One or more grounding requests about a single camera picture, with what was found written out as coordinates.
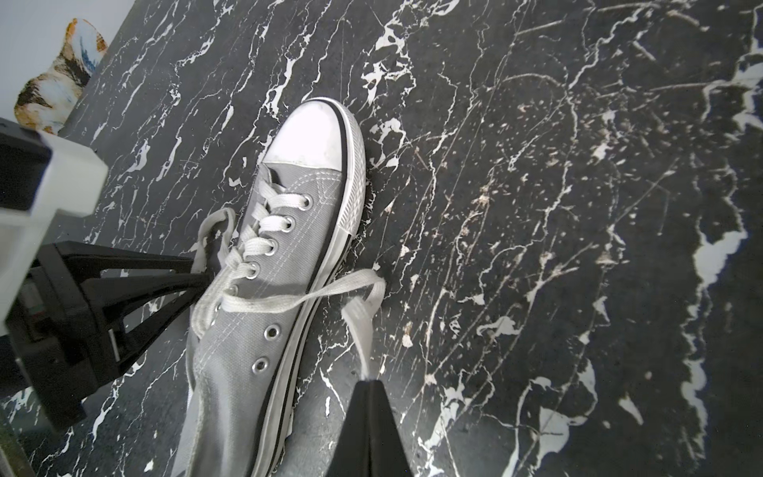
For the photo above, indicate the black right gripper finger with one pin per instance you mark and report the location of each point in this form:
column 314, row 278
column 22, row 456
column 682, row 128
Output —
column 369, row 444

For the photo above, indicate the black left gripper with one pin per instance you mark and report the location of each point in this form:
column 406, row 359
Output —
column 66, row 337

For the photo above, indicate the white shoelace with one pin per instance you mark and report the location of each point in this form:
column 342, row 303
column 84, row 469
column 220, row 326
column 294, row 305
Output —
column 239, row 264

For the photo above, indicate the grey canvas sneaker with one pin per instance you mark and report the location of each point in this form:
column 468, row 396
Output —
column 277, row 261

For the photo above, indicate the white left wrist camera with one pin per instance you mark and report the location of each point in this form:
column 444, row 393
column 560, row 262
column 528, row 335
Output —
column 42, row 176

